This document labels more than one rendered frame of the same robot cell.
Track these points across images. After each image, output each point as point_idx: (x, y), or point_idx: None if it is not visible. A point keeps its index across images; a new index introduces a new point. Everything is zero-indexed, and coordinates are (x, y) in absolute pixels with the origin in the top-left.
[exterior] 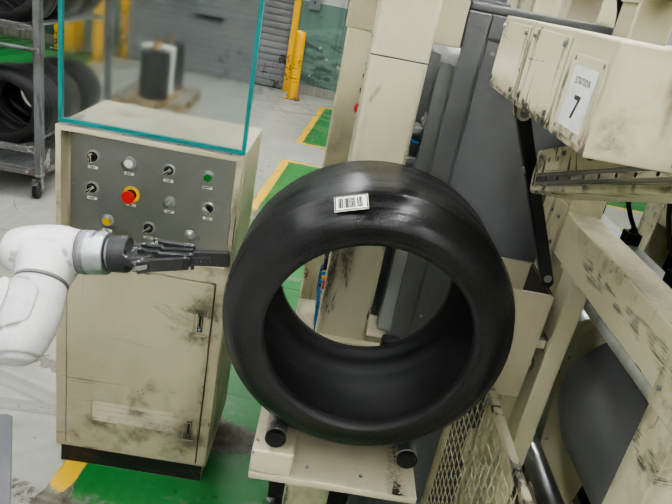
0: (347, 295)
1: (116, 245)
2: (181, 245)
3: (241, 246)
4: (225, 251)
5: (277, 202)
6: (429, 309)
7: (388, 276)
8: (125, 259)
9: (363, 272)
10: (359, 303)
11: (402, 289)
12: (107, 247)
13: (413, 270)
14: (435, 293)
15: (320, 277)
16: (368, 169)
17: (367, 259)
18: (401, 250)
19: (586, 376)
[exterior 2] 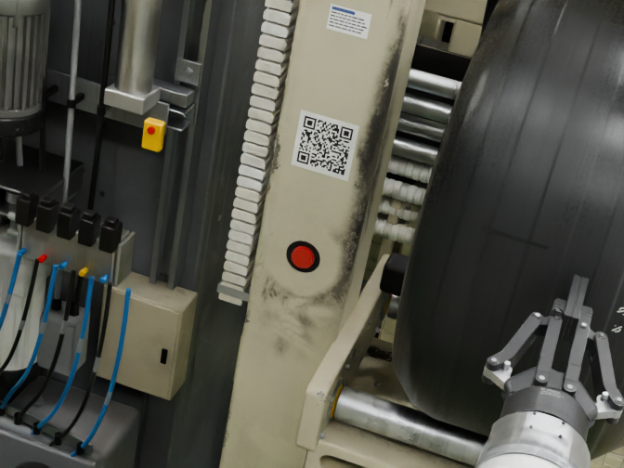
0: (363, 244)
1: (578, 414)
2: (533, 331)
3: (606, 249)
4: (578, 279)
5: (600, 139)
6: (226, 198)
7: (167, 188)
8: (590, 422)
9: (379, 188)
10: (368, 244)
11: (210, 193)
12: (578, 432)
13: (220, 149)
14: (232, 165)
15: (74, 276)
16: (617, 7)
17: (385, 163)
18: (199, 127)
19: None
